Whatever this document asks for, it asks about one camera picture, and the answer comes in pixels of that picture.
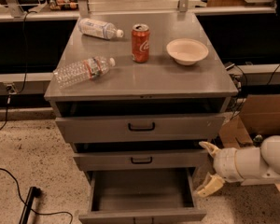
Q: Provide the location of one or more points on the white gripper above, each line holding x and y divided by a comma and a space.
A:
224, 163

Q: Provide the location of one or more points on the grey bottom drawer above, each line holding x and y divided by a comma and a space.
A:
150, 196

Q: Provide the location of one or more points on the grey drawer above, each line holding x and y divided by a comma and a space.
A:
150, 196
112, 129
131, 160

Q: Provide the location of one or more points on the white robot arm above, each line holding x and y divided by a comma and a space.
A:
248, 166

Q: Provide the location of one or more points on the grey top drawer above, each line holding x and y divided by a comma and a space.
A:
112, 129

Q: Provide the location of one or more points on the grey metal drawer cabinet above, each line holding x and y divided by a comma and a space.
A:
158, 87

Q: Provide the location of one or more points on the grey middle drawer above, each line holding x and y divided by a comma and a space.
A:
131, 160

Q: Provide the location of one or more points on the open cardboard box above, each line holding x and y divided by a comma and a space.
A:
258, 119

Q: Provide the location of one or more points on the white paper bowl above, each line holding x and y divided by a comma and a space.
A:
187, 51

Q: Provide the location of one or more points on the red soda can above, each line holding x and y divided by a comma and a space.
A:
140, 42

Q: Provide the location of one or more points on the clear crushed water bottle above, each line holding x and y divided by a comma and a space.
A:
89, 69

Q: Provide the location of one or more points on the black bar on floor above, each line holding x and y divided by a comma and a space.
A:
33, 193

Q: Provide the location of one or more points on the white labelled water bottle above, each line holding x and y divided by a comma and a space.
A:
100, 29

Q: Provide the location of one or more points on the power strip with cables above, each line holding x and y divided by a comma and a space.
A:
239, 79

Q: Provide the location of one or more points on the wall power outlet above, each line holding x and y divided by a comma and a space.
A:
11, 88

